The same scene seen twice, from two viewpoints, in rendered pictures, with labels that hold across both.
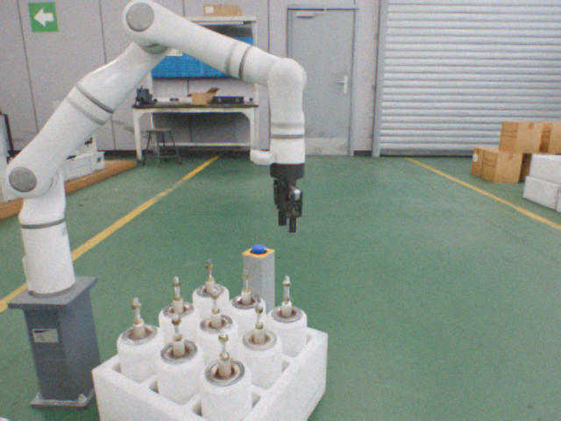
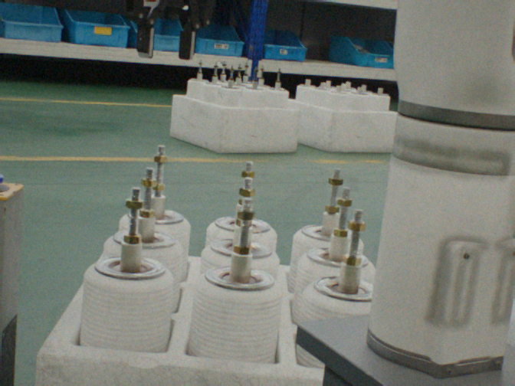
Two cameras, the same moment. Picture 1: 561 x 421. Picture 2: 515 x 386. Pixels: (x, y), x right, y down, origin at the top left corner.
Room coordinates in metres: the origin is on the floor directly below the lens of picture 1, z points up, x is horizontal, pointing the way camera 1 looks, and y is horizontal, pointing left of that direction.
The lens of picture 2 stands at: (1.25, 0.99, 0.53)
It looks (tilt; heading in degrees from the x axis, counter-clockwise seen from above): 12 degrees down; 239
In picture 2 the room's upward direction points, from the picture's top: 6 degrees clockwise
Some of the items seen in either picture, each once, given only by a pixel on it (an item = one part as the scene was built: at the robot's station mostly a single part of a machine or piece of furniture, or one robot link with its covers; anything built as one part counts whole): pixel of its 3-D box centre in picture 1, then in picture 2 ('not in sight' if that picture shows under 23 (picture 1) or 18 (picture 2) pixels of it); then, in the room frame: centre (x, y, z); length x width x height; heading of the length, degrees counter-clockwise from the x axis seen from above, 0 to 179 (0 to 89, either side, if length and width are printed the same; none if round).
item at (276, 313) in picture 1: (287, 314); (155, 217); (0.80, -0.01, 0.25); 0.08 x 0.08 x 0.01
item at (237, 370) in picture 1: (224, 372); (329, 234); (0.59, 0.11, 0.25); 0.08 x 0.08 x 0.01
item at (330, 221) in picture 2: (224, 366); (330, 225); (0.59, 0.11, 0.26); 0.02 x 0.02 x 0.03
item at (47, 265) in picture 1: (49, 256); (444, 237); (0.83, 0.56, 0.39); 0.09 x 0.09 x 0.17; 89
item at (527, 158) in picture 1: (532, 166); not in sight; (3.78, -2.58, 0.15); 0.30 x 0.24 x 0.30; 179
